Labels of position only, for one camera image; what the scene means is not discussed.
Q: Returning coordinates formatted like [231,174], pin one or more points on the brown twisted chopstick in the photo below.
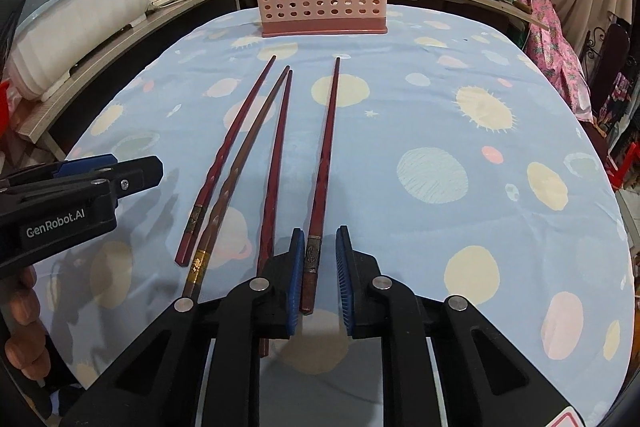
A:
[222,219]

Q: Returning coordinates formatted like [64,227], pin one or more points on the wooden side counter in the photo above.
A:
[150,32]

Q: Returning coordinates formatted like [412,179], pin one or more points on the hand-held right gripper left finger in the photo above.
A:
[295,282]

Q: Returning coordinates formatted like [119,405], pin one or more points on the white dish drainer bin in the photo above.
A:
[75,27]

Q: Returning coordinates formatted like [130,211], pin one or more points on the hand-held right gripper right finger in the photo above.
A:
[344,282]

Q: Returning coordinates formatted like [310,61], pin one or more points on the maroon twisted chopstick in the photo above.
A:
[325,159]
[227,159]

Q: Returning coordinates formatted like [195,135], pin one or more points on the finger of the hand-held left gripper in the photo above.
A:
[85,166]
[140,174]

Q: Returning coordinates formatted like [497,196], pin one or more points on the red plastic stool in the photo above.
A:
[621,167]

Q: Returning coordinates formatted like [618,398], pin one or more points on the person's left hand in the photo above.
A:
[27,327]

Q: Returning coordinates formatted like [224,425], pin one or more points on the hanging clothes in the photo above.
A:
[625,89]

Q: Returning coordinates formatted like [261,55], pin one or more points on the dark metal chair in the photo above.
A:
[607,72]

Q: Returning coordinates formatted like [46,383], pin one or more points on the pink floral cloth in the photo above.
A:
[557,52]

